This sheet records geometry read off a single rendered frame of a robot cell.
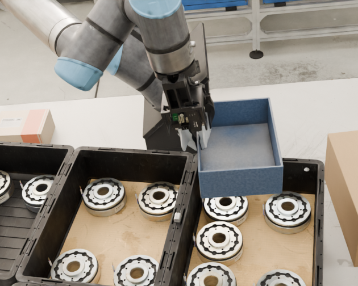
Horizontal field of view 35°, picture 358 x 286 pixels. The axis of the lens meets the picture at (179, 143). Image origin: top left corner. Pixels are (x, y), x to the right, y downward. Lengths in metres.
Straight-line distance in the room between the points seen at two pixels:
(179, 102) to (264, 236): 0.47
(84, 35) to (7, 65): 2.70
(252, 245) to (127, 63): 0.57
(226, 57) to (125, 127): 1.60
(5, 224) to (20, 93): 1.97
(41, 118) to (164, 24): 1.00
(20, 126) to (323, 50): 2.03
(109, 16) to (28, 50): 2.79
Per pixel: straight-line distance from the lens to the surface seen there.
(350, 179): 1.40
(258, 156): 1.14
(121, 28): 0.97
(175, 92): 0.94
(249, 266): 1.27
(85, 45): 0.97
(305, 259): 1.28
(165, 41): 0.90
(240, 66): 3.26
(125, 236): 1.35
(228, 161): 1.13
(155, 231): 1.34
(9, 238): 1.44
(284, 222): 1.30
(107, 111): 1.91
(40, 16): 1.08
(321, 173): 1.31
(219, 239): 1.30
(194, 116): 0.97
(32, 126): 1.81
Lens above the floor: 1.86
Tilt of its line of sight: 42 degrees down
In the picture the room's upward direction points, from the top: 8 degrees counter-clockwise
